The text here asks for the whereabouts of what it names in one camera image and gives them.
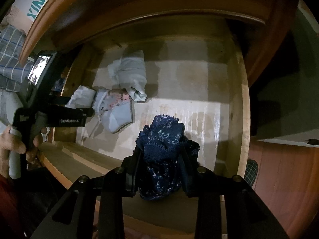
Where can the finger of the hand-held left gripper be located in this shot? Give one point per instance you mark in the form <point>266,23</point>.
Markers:
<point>82,112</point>
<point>59,100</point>

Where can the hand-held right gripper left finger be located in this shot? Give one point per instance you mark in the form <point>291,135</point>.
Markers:
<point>130,176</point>

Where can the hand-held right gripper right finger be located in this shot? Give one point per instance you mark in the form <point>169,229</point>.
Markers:
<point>188,179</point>

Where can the small white underwear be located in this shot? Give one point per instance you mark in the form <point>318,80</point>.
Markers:
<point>81,97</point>

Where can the light blue dotted underwear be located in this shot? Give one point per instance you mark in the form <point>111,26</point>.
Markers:
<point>117,112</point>

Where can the navy lace underwear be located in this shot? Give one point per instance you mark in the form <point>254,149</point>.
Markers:
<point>164,139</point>

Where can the grey underwear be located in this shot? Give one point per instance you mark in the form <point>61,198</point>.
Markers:
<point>130,72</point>

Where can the wooden drawer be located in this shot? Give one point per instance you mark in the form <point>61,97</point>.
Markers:
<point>194,92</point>

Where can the white shoe box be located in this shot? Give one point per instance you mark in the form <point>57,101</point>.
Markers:
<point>32,5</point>

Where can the person's left hand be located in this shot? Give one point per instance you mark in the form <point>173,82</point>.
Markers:
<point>5,149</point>

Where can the blue snack packet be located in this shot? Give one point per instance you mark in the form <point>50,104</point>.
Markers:
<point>57,82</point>

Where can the white floral cloth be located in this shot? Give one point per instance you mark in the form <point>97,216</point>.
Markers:
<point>7,107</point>

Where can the plaid slipper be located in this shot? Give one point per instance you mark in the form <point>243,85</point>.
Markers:
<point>251,173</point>

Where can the grey plaid cloth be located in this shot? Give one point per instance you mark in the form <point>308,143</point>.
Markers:
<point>12,52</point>

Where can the grey storage box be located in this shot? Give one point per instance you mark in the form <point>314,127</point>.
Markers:
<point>281,99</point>

